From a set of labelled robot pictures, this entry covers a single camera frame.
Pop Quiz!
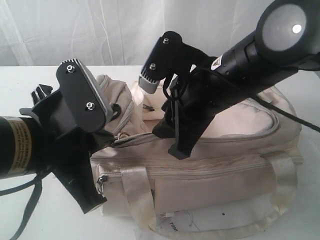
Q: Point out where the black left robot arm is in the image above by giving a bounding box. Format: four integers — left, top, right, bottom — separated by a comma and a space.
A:
0, 84, 114, 213

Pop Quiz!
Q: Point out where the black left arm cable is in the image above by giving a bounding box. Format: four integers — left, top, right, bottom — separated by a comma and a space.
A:
0, 169, 48, 240

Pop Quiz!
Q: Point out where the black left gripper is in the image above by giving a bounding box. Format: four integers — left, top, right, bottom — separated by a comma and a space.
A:
20, 84, 115, 214

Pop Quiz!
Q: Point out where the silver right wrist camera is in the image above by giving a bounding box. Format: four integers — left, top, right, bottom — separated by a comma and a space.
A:
138, 31, 192, 94

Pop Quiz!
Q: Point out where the white backdrop curtain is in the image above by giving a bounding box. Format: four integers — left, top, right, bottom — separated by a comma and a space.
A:
0, 0, 270, 66

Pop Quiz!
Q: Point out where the cream fabric duffel bag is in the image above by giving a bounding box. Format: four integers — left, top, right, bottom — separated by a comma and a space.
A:
90, 74, 303, 240

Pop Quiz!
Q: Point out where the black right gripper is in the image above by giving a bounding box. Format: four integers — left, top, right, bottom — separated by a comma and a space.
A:
152, 44, 240, 160

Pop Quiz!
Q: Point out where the white paper hang tag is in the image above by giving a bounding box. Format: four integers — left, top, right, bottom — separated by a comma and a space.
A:
157, 205, 242, 232

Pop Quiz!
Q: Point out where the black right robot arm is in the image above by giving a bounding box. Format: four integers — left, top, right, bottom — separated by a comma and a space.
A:
153, 0, 320, 160

